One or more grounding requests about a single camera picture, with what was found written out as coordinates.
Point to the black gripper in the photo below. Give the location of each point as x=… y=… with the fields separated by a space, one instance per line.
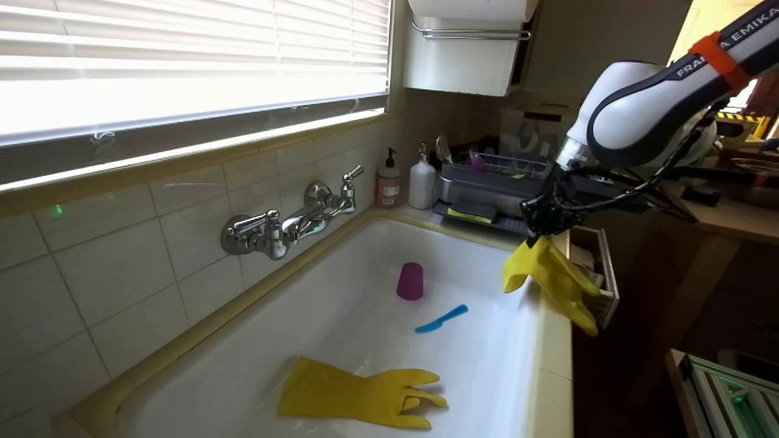
x=549 y=206

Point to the yellow rubber glove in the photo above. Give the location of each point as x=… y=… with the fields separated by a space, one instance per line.
x=348 y=393
x=555 y=279

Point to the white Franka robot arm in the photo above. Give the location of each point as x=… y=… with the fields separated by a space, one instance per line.
x=673 y=88

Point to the white ceramic sink basin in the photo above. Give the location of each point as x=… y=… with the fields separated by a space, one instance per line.
x=357 y=324

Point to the yellow green sponge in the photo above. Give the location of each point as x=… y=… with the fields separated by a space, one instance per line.
x=469 y=217

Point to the gray dish rack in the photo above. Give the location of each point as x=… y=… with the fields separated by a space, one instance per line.
x=487 y=182

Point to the cardboard box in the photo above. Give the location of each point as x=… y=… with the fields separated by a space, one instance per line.
x=527 y=128

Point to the blue plastic knife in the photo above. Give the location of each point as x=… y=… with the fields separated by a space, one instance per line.
x=441 y=320

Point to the white soap bottle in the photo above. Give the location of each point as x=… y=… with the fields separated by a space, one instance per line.
x=421 y=182

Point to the purple plastic cup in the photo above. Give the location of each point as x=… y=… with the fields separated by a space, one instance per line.
x=410 y=279

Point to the brown soap pump bottle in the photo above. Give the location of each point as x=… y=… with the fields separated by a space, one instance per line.
x=389 y=182

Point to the wooden table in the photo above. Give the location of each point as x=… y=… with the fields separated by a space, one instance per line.
x=732 y=221

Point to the white green robot cart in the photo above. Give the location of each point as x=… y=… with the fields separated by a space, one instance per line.
x=727 y=396

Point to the wide white window blinds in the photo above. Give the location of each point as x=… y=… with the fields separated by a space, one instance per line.
x=187 y=55

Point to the chrome wall faucet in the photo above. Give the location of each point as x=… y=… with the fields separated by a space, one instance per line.
x=284 y=221

